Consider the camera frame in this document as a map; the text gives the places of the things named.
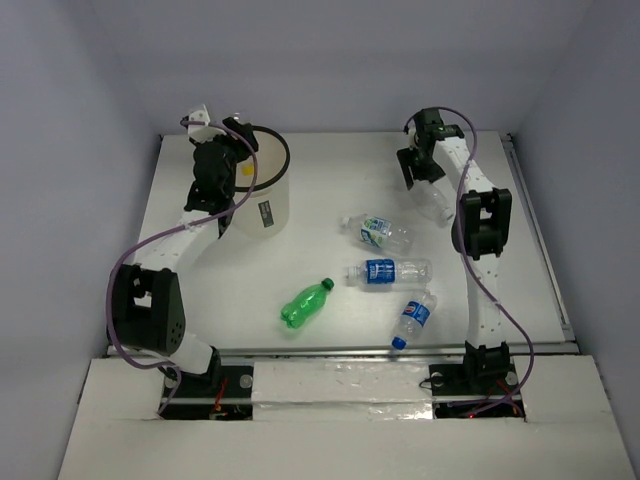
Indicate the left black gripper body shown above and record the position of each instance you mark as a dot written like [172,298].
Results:
[240,134]

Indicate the aluminium rail right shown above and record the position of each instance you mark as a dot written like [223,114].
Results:
[537,240]

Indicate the aluminium rail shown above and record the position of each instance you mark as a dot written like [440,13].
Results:
[537,240]
[539,349]

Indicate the clear bottle yellow cap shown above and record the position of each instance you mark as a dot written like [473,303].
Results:
[247,170]

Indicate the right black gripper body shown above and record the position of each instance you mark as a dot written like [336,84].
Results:
[424,167]

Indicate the green plastic bottle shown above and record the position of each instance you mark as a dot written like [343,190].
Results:
[306,304]

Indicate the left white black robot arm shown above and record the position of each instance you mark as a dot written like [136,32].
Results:
[144,305]

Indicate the clear plastic bottle white cap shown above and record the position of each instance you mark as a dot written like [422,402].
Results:
[432,204]

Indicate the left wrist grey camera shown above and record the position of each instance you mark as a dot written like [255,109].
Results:
[198,125]

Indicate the clear bottle green white label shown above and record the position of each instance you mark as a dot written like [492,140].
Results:
[379,233]

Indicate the clear bottle blue cap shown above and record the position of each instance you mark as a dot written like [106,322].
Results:
[409,326]

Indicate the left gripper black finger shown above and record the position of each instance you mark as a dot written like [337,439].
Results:
[246,130]
[231,124]

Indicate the white bin with black rim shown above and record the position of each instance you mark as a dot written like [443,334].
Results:
[266,212]

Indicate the clear bottle dark blue label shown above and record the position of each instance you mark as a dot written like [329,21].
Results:
[387,274]

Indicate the aluminium rail front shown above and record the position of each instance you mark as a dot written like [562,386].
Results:
[539,349]

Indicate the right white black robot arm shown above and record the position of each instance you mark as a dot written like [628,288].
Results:
[479,232]

